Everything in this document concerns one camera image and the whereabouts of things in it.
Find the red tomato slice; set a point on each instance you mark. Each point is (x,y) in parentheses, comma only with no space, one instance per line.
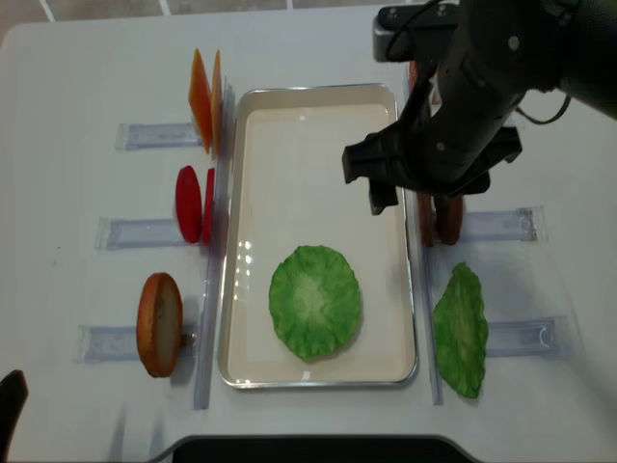
(188,204)
(208,206)

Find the orange cheese slice left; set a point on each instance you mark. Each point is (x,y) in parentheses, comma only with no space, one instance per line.
(199,98)

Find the green lettuce leaf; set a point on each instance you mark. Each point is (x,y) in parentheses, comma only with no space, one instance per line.
(315,302)
(461,333)

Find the clear acrylic rack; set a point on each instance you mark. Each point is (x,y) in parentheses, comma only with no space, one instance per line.
(110,344)
(525,305)

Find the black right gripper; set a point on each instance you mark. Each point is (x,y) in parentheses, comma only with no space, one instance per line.
(424,162)

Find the white rectangular serving tray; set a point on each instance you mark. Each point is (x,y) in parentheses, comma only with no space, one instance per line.
(288,190)

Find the clear acrylic rack right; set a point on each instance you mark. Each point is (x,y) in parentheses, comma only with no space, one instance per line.
(525,305)

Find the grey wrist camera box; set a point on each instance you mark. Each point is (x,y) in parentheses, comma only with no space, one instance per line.
(412,32)

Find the orange cheese slice right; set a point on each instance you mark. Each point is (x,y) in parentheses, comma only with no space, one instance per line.
(216,104)

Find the red tomato slice back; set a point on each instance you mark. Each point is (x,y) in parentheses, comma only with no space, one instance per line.
(208,206)

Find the black left gripper tip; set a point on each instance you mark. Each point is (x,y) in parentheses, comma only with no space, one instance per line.
(13,395)

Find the brown meat patty near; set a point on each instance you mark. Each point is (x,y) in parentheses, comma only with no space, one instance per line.
(449,219)

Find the brown meat patty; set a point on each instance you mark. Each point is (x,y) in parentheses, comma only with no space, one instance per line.
(449,219)
(425,218)

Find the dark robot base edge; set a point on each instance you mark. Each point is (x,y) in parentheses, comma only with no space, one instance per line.
(319,449)

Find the upright bread slice left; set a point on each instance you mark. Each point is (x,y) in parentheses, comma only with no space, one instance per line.
(159,325)

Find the brown meat patty far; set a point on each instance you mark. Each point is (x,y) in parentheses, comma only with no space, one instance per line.
(425,218)

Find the orange cheese slice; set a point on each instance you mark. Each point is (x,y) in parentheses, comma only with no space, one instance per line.
(216,104)
(199,98)

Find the clear acrylic rack left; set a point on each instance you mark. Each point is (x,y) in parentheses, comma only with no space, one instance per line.
(110,344)

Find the red tomato slice front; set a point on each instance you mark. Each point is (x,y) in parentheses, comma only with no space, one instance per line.
(188,204)

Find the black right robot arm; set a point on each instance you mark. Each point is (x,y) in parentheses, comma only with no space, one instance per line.
(475,62)

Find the green lettuce leaf upright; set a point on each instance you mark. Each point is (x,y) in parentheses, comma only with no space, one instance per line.
(461,333)

